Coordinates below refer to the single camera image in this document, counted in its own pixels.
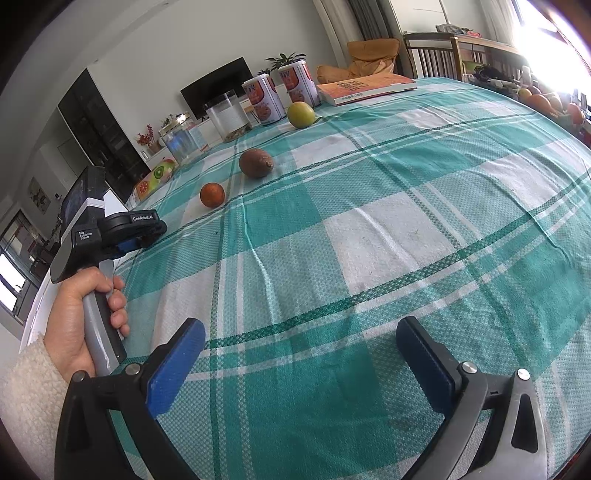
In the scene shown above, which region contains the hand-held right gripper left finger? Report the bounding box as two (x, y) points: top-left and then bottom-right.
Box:
(54, 317), (206, 480)

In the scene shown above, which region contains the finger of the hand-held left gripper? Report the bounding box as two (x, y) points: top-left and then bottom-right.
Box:
(117, 220), (168, 257)

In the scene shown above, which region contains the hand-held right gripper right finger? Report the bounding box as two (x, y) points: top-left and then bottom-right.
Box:
(396, 316), (548, 480)

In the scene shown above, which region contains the person's left forearm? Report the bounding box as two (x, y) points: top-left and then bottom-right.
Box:
(0, 336), (71, 444)

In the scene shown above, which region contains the person's left hand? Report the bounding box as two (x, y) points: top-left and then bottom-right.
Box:
(43, 268), (131, 382)

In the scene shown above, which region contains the fruit print pouch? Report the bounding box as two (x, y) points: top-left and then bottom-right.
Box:
(133, 158), (179, 200)

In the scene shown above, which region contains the small orange tangerine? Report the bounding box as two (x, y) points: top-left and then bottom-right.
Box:
(199, 182), (226, 209)

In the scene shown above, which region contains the red flower plant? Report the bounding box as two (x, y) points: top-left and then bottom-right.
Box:
(135, 123), (160, 158)

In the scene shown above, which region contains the glass jar gold lid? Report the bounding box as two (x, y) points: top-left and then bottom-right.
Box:
(158, 123), (209, 166)

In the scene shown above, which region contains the brown oval fruit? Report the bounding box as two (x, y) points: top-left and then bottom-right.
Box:
(238, 148), (274, 180)

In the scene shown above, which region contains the glass jar black lid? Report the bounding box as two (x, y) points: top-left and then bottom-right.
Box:
(204, 90), (253, 143)

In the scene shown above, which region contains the teal checked tablecloth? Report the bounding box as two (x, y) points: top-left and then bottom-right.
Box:
(108, 76), (591, 480)

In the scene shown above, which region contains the flat screen television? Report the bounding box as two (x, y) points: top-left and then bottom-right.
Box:
(180, 56), (255, 121)

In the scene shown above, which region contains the red label can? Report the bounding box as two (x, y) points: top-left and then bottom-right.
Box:
(278, 59), (321, 108)
(242, 74), (286, 127)

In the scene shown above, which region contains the yellow-green orange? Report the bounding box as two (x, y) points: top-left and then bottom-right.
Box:
(287, 101), (317, 129)

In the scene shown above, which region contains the large green potted plant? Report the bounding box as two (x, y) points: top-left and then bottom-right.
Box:
(265, 52), (307, 75)

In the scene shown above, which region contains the orange cover book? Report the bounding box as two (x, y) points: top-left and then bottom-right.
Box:
(316, 76), (418, 107)

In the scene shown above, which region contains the orange lounge chair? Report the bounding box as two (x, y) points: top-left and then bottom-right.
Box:
(316, 38), (402, 84)

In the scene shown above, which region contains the pile of oranges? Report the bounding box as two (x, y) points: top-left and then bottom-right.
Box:
(517, 85), (588, 126)

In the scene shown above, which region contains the black bag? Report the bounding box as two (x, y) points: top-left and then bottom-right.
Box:
(473, 64), (514, 89)

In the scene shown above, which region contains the grey curtain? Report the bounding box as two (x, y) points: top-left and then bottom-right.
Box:
(314, 0), (399, 45)

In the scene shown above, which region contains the dark wooden chair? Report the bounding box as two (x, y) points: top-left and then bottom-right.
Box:
(402, 31), (463, 79)

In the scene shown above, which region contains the wooden side table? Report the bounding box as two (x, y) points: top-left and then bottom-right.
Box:
(455, 34), (528, 80)

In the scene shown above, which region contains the white curtain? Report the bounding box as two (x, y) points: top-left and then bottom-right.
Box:
(480, 0), (523, 45)

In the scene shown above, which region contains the window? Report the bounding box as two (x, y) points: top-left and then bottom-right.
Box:
(512, 0), (591, 77)

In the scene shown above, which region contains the wall picture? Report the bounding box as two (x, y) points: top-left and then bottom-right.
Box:
(27, 177), (52, 216)

